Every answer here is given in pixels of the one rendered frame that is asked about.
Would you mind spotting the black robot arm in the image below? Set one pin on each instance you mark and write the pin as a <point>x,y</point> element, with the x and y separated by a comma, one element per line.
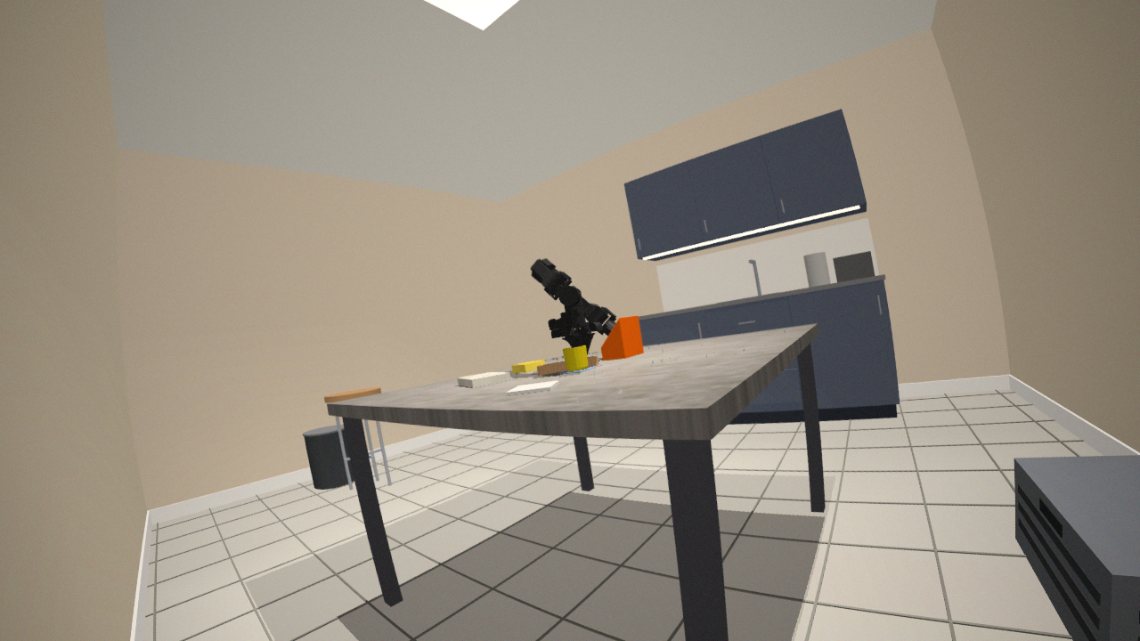
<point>556,284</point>

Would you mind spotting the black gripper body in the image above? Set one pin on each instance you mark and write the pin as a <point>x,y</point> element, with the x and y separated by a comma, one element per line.
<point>576,324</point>

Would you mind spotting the yellow flat block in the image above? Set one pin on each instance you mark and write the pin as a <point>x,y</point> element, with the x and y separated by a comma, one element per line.
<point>527,367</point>

